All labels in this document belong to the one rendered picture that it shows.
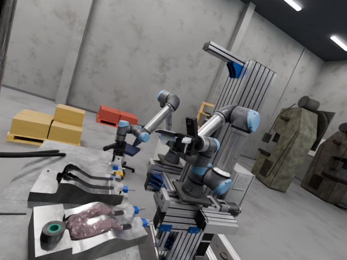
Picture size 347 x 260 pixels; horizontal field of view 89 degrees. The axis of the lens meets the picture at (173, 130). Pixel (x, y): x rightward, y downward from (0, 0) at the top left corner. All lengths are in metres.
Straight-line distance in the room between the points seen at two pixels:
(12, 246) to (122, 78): 6.67
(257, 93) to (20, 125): 3.53
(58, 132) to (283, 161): 6.03
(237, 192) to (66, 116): 3.41
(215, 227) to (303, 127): 5.65
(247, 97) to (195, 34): 6.90
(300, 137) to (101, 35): 7.34
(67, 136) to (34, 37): 4.66
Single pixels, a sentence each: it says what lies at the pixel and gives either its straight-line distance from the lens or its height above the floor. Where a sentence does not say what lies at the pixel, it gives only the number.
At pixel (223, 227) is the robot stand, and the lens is 1.34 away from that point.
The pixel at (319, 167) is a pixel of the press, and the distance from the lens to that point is 9.47.
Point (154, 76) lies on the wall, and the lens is 7.46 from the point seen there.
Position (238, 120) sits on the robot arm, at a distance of 1.06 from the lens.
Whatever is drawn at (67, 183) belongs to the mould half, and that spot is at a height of 0.93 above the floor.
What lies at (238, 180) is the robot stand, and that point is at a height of 1.16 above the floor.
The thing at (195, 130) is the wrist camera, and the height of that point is 1.49.
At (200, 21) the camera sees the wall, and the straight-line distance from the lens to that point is 8.34.
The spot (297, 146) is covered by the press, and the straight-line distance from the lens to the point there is 6.59.
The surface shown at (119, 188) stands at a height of 0.91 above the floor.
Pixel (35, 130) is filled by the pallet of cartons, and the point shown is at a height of 0.25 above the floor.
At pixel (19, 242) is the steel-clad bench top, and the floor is 0.80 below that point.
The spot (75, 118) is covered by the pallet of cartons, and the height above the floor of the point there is 0.53.
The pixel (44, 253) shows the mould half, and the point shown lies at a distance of 0.90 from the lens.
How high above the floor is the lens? 1.58
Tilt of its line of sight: 9 degrees down
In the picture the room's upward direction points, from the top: 21 degrees clockwise
